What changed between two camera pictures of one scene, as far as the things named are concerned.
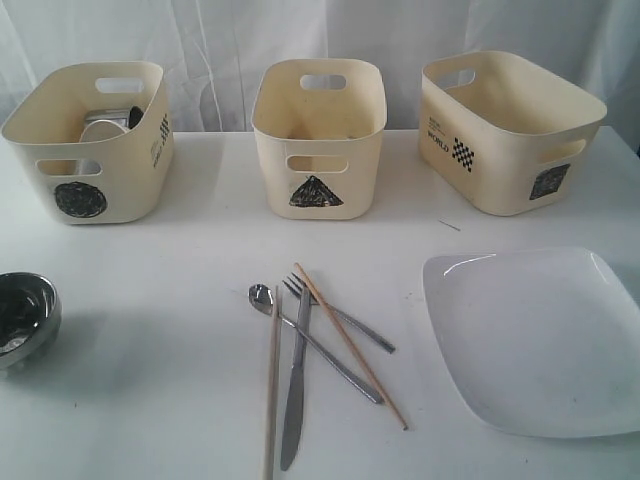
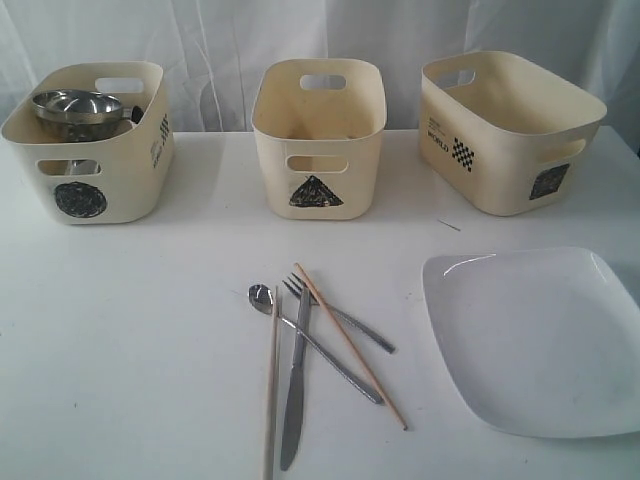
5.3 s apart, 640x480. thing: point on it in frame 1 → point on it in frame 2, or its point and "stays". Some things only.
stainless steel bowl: [30, 318] → [77, 115]
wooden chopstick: [351, 346] stays
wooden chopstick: [271, 433] stays
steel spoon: [261, 298] stays
